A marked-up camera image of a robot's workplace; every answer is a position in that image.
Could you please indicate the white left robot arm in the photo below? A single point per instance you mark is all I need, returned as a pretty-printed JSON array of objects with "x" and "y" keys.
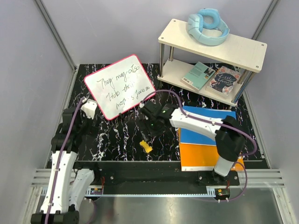
[{"x": 64, "y": 196}]

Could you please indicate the Little Women book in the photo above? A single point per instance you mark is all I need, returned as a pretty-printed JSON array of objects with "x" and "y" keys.
[{"x": 223, "y": 82}]

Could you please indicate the teal paperback book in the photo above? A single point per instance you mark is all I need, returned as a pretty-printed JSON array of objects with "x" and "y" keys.
[{"x": 197, "y": 77}]

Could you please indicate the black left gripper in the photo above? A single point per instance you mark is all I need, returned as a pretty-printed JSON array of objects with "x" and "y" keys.
[{"x": 92, "y": 129}]

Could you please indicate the white two-tier shelf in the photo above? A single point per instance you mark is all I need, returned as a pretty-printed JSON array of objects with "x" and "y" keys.
[{"x": 178, "y": 51}]

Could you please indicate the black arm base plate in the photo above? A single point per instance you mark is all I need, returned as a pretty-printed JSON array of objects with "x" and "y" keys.
[{"x": 154, "y": 178}]

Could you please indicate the light blue headphones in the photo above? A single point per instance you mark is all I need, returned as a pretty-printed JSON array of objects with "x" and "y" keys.
[{"x": 209, "y": 19}]

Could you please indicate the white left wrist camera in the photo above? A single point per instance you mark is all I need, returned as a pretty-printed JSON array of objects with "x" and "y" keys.
[{"x": 89, "y": 107}]

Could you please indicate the yellow whiteboard eraser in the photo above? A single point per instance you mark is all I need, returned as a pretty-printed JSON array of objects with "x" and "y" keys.
[{"x": 147, "y": 148}]

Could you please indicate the orange notebook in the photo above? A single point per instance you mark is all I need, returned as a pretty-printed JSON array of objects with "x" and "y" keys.
[{"x": 197, "y": 157}]

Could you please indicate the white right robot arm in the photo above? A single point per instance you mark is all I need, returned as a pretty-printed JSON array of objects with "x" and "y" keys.
[{"x": 229, "y": 141}]

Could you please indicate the blue notebook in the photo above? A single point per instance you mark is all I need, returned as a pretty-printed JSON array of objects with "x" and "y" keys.
[{"x": 190, "y": 137}]

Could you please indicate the pink framed whiteboard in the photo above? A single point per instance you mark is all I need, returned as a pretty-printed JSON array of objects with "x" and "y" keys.
[{"x": 120, "y": 86}]

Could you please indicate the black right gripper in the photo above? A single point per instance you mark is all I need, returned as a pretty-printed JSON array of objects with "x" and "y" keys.
[{"x": 160, "y": 131}]

